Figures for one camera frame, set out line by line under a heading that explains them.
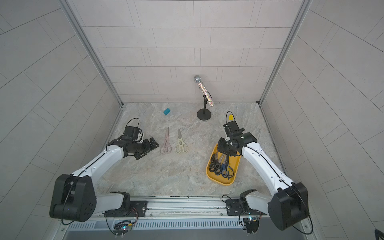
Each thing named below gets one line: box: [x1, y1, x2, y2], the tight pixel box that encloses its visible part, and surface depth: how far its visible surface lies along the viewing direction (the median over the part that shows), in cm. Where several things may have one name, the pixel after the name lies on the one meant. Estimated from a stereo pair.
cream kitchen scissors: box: [175, 128, 189, 154], surface depth 94 cm
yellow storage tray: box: [205, 143, 242, 186], surface depth 82 cm
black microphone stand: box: [197, 94, 212, 121], surface depth 111 cm
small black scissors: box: [209, 153, 216, 173], surface depth 84 cm
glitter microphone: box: [194, 75, 215, 107], surface depth 96 cm
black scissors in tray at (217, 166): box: [215, 153, 222, 176], surface depth 84 cm
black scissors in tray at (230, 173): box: [226, 155, 234, 180], surface depth 84 cm
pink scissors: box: [160, 127, 172, 155], surface depth 95 cm
